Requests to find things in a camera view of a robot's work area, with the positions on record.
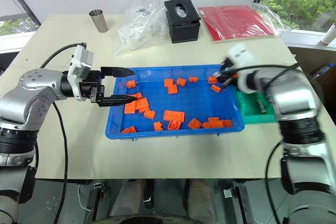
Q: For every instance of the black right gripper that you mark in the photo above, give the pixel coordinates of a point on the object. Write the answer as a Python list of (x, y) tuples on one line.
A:
[(228, 73)]

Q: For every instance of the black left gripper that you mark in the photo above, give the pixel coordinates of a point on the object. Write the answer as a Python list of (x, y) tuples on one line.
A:
[(92, 83)]

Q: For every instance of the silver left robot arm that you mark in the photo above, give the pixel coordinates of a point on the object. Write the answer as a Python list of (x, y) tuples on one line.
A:
[(34, 79)]

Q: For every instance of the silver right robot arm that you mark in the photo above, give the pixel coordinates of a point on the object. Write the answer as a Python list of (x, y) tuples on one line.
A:
[(288, 93)]

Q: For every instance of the blue plastic bin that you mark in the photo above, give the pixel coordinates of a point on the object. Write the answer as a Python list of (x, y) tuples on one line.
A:
[(204, 103)]

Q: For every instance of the green plastic bin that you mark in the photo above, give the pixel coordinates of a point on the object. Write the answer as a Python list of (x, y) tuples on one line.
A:
[(246, 108)]

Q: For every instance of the orange toy brick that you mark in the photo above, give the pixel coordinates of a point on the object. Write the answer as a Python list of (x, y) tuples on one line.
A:
[(216, 88), (144, 109), (174, 125), (212, 79), (142, 102), (138, 95), (149, 114), (215, 122), (172, 89), (226, 123), (168, 82), (206, 125), (129, 130), (181, 81), (130, 84), (193, 79), (194, 123), (158, 126)]

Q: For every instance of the dark battery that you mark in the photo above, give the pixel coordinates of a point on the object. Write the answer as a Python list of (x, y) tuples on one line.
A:
[(261, 106)]

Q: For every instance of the white cardboard box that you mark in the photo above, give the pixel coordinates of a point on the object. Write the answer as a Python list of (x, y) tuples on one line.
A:
[(134, 37)]

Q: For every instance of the red board in plastic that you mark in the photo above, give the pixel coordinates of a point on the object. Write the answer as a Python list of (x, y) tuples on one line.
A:
[(236, 22)]

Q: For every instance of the large orange flat toy plate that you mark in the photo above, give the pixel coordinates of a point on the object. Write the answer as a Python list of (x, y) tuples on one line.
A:
[(173, 115)]

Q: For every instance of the steel cup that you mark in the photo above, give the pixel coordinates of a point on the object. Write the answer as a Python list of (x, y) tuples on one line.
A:
[(98, 22)]

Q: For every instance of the black tissue box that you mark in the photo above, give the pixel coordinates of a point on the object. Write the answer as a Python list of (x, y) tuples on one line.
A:
[(183, 24)]

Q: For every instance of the crumpled clear plastic wrap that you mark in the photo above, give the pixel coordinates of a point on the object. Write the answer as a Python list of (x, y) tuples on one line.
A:
[(275, 19)]

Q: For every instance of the clear plastic bag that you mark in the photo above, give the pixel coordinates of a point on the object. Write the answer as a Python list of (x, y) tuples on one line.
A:
[(152, 11)]

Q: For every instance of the grey rounded shape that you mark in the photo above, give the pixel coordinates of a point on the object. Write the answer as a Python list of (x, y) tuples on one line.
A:
[(200, 197), (128, 197)]

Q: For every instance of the white paper roll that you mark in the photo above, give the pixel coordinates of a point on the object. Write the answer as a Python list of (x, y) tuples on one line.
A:
[(329, 33)]

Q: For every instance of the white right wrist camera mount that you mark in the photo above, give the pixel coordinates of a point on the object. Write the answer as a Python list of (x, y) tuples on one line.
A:
[(241, 54)]

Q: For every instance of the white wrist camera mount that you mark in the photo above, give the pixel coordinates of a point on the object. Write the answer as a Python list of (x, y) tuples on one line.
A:
[(241, 54), (78, 64)]

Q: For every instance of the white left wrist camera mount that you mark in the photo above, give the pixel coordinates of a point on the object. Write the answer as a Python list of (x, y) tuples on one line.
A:
[(78, 64)]

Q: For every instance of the black metal table bracket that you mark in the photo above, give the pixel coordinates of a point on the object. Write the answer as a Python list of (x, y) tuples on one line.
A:
[(99, 195), (236, 200)]

